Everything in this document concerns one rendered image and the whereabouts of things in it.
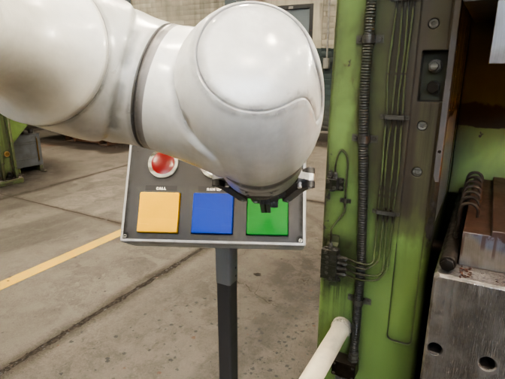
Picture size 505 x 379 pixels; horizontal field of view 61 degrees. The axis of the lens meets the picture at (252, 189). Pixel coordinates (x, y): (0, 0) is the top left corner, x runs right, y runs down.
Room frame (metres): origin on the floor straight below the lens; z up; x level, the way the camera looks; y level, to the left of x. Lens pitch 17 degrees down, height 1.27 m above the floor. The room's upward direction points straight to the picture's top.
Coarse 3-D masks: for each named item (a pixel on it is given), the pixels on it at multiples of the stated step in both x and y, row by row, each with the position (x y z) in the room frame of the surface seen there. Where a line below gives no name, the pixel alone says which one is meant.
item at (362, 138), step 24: (360, 96) 0.94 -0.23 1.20; (360, 120) 0.94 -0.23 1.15; (360, 144) 0.93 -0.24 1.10; (360, 168) 0.93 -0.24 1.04; (360, 192) 0.93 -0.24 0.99; (360, 216) 0.93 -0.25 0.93; (360, 240) 0.92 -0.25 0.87; (360, 288) 0.92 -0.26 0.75; (360, 312) 0.92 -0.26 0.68; (336, 360) 0.92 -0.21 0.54
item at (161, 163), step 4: (156, 156) 0.80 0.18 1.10; (160, 156) 0.80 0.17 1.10; (164, 156) 0.80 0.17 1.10; (168, 156) 0.80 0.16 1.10; (152, 160) 0.79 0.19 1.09; (156, 160) 0.79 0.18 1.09; (160, 160) 0.79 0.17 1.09; (164, 160) 0.79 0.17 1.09; (168, 160) 0.79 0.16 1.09; (172, 160) 0.79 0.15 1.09; (152, 164) 0.79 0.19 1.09; (156, 164) 0.79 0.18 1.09; (160, 164) 0.79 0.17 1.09; (164, 164) 0.79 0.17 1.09; (168, 164) 0.79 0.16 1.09; (172, 164) 0.79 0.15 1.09; (156, 168) 0.79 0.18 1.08; (160, 168) 0.78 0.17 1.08; (164, 168) 0.78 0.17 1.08; (168, 168) 0.78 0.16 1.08; (156, 172) 0.78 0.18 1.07; (160, 172) 0.78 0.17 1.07; (164, 172) 0.78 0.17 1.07
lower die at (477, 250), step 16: (496, 192) 0.93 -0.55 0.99; (496, 208) 0.82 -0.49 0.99; (464, 224) 0.75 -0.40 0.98; (480, 224) 0.75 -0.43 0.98; (496, 224) 0.73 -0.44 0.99; (464, 240) 0.72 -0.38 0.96; (480, 240) 0.71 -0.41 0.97; (496, 240) 0.69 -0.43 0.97; (464, 256) 0.72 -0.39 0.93; (480, 256) 0.70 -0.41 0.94; (496, 256) 0.69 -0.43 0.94
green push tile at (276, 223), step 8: (248, 200) 0.74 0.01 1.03; (280, 200) 0.74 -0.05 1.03; (248, 208) 0.73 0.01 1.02; (256, 208) 0.73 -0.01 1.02; (272, 208) 0.73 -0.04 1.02; (280, 208) 0.73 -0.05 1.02; (288, 208) 0.73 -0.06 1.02; (248, 216) 0.73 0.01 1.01; (256, 216) 0.73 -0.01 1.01; (264, 216) 0.73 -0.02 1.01; (272, 216) 0.72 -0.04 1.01; (280, 216) 0.72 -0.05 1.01; (288, 216) 0.73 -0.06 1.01; (248, 224) 0.72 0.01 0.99; (256, 224) 0.72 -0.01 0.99; (264, 224) 0.72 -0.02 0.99; (272, 224) 0.72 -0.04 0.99; (280, 224) 0.72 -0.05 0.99; (288, 224) 0.72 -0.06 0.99; (248, 232) 0.71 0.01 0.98; (256, 232) 0.71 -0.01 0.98; (264, 232) 0.71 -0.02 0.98; (272, 232) 0.71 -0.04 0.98; (280, 232) 0.71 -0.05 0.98
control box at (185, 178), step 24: (144, 168) 0.79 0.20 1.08; (192, 168) 0.78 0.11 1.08; (168, 192) 0.76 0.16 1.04; (192, 192) 0.76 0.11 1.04; (216, 192) 0.76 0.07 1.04; (240, 216) 0.73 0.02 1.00; (120, 240) 0.73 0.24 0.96; (144, 240) 0.72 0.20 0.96; (168, 240) 0.72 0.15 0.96; (192, 240) 0.72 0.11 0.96; (216, 240) 0.72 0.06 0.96; (240, 240) 0.71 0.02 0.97; (264, 240) 0.71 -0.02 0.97; (288, 240) 0.71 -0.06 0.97
